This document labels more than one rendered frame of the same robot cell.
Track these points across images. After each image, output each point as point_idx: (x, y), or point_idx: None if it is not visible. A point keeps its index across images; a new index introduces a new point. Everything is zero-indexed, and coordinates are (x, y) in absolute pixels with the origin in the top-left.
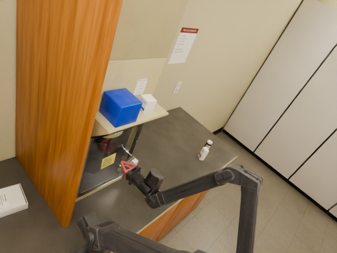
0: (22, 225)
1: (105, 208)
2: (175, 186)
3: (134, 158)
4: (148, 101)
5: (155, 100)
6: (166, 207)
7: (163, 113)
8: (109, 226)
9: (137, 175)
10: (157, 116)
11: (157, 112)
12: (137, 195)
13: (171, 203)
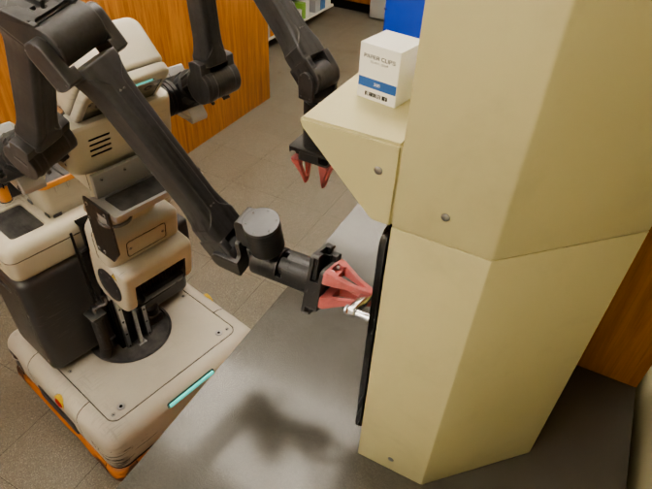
0: None
1: (348, 349)
2: (201, 174)
3: (343, 309)
4: (385, 30)
5: (368, 40)
6: (178, 423)
7: (320, 106)
8: (312, 45)
9: (308, 257)
10: (335, 91)
11: (343, 103)
12: (283, 419)
13: (158, 446)
